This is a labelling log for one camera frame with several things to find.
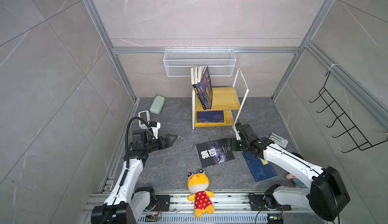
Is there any white wooden two-tier shelf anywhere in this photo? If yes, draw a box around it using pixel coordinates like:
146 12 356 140
192 68 249 132

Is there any white metal phone stand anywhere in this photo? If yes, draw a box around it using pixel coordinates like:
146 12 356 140
269 133 289 149

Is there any yellow frog plush toy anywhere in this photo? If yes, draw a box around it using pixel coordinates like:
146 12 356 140
188 168 215 219

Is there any blue book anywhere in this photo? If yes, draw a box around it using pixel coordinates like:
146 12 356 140
242 152 277 183

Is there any black upright book on shelf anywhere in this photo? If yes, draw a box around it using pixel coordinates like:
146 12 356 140
191 67 206 110

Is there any white digital clock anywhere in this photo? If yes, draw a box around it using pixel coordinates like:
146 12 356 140
138 110 151 129

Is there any white wire mesh basket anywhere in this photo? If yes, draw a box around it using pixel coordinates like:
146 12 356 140
163 49 236 77

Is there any mint green case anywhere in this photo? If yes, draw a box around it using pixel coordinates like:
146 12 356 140
150 95 165 115

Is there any black-haired doll plush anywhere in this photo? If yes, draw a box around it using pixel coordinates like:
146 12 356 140
284 152 307 188

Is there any black wire hook rack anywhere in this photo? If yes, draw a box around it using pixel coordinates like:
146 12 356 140
309 71 388 153

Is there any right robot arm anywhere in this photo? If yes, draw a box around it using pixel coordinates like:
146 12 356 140
231 123 351 222

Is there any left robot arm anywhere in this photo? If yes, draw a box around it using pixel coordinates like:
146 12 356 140
91 117 178 224

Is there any yellow cartoon book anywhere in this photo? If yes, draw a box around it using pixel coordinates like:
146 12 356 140
194 113 226 127

